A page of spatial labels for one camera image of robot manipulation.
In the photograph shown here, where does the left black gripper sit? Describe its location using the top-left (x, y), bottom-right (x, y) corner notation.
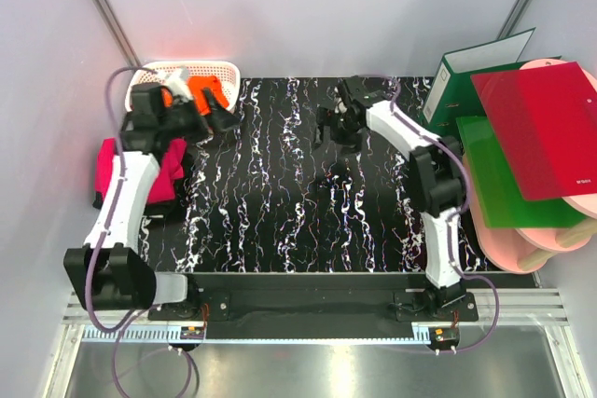
top-left (160, 88), bottom-right (241, 144)

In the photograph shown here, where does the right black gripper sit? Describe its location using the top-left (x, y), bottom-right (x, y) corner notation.
top-left (312, 107), bottom-right (363, 158)

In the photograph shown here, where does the magenta t shirt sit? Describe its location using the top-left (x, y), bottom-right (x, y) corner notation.
top-left (92, 138), bottom-right (187, 209)

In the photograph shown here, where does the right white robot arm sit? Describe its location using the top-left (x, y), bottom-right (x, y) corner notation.
top-left (313, 76), bottom-right (470, 321)

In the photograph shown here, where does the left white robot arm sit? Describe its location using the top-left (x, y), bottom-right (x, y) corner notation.
top-left (63, 83), bottom-right (240, 322)

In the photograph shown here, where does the orange t shirt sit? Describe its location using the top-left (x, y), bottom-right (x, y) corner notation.
top-left (161, 75), bottom-right (232, 116)

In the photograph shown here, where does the white plastic basket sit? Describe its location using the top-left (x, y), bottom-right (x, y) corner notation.
top-left (124, 60), bottom-right (241, 117)

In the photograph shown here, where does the folded black t shirt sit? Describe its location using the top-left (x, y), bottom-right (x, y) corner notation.
top-left (91, 150), bottom-right (195, 220)

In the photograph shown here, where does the green lever arch binder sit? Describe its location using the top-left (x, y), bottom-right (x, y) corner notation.
top-left (421, 28), bottom-right (535, 137)

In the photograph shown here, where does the green plastic folder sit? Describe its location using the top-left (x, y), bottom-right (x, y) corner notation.
top-left (456, 117), bottom-right (586, 228)

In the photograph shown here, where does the red plastic folder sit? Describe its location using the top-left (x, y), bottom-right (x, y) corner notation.
top-left (471, 62), bottom-right (596, 201)

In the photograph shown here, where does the pink round wooden stool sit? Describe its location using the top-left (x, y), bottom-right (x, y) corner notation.
top-left (471, 60), bottom-right (596, 274)

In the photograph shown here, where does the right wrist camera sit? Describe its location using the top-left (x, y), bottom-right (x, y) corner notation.
top-left (334, 96), bottom-right (354, 115)

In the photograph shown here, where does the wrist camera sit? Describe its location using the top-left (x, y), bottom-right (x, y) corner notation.
top-left (334, 96), bottom-right (354, 115)
top-left (125, 66), bottom-right (194, 112)

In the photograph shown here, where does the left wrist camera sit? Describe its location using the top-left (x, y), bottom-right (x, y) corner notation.
top-left (125, 66), bottom-right (194, 112)

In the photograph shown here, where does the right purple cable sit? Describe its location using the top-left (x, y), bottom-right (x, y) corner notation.
top-left (358, 75), bottom-right (499, 355)

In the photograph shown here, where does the purple cable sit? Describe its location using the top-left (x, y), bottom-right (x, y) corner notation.
top-left (82, 66), bottom-right (201, 397)
top-left (358, 75), bottom-right (499, 355)

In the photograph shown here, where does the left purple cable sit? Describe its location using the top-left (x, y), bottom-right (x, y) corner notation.
top-left (82, 66), bottom-right (201, 397)

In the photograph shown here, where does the aluminium rail frame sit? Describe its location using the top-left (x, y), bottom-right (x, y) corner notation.
top-left (42, 288), bottom-right (596, 397)

